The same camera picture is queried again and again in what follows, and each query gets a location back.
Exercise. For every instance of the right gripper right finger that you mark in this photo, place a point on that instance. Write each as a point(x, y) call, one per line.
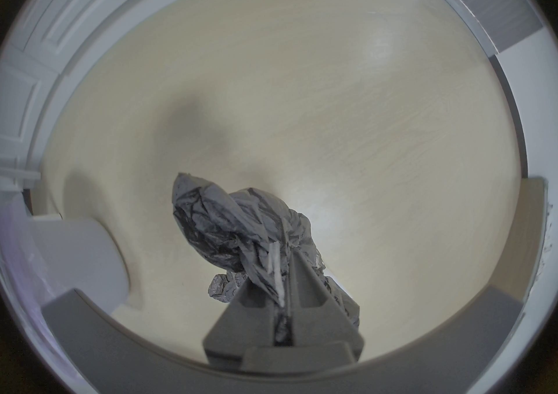
point(322, 322)

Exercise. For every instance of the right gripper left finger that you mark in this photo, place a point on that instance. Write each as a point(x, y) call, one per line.
point(235, 331)

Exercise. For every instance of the black plastic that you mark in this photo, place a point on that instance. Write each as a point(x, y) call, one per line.
point(226, 217)

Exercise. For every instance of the purple plastic bag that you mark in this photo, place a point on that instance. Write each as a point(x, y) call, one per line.
point(17, 244)

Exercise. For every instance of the white trash bin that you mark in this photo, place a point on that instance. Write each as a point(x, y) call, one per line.
point(87, 252)

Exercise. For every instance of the white wardrobe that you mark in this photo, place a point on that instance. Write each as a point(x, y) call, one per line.
point(43, 34)

